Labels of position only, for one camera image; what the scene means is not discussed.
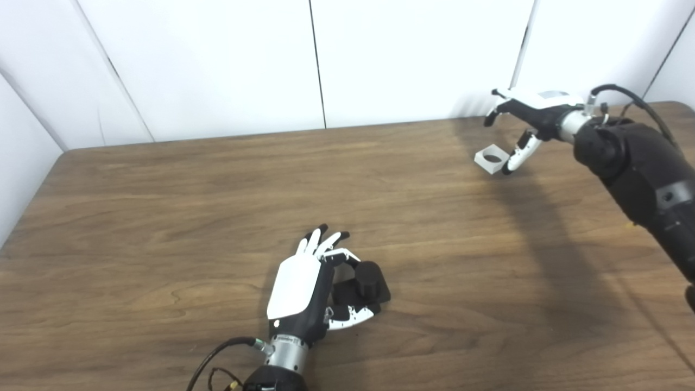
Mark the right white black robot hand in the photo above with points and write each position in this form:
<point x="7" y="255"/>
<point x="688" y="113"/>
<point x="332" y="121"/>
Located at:
<point x="537" y="106"/>

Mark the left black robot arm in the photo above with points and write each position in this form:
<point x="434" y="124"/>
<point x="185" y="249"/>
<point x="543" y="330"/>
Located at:
<point x="279" y="369"/>

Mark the black peg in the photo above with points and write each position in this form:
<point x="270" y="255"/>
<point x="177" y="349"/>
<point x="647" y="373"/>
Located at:
<point x="369" y="279"/>

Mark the white square piece with hole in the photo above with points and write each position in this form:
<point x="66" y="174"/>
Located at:
<point x="488" y="165"/>

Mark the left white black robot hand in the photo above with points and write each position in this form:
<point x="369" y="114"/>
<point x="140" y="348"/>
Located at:
<point x="296" y="282"/>

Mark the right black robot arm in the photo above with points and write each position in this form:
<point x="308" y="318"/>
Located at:
<point x="640" y="163"/>

